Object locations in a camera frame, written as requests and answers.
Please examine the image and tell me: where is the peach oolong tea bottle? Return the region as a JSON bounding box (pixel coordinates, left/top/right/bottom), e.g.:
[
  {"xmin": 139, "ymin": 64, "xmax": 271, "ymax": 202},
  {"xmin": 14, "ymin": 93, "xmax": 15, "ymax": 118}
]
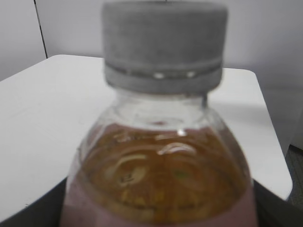
[{"xmin": 59, "ymin": 0, "xmax": 263, "ymax": 227}]

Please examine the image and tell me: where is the grey bottle cap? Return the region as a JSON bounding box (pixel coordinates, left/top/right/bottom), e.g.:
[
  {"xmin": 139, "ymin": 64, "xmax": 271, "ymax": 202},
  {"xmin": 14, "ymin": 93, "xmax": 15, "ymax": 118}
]
[{"xmin": 101, "ymin": 1, "xmax": 228, "ymax": 95}]

